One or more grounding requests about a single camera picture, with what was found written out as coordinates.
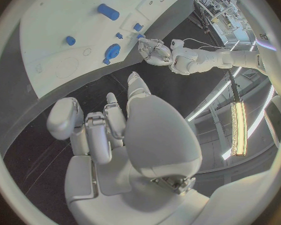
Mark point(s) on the blue long cylinder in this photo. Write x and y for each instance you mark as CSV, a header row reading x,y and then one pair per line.
x,y
108,12

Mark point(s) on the small blue knob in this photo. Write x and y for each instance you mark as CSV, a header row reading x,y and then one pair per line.
x,y
106,61

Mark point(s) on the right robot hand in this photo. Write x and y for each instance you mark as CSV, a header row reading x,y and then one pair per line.
x,y
159,135

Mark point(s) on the small blue peg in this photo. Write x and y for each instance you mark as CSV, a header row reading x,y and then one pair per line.
x,y
119,35

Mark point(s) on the blue block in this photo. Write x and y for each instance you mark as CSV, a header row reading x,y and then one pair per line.
x,y
140,36

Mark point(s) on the blue short cylinder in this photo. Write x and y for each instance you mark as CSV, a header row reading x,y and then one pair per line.
x,y
70,40

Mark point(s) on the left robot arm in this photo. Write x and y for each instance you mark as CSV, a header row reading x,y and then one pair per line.
x,y
208,58

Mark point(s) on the workshop equipment rack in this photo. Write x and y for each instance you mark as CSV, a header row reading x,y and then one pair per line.
x,y
221,13

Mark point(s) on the white task board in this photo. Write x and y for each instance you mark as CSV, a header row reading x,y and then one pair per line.
x,y
84,31

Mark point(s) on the blue plug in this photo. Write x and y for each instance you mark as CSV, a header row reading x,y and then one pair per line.
x,y
138,27

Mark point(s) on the glowing light bar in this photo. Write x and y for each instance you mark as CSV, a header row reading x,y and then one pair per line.
x,y
239,129

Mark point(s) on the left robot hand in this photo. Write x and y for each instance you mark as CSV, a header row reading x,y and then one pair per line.
x,y
154,51

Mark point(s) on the blue gear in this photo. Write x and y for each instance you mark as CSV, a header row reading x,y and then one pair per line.
x,y
112,51

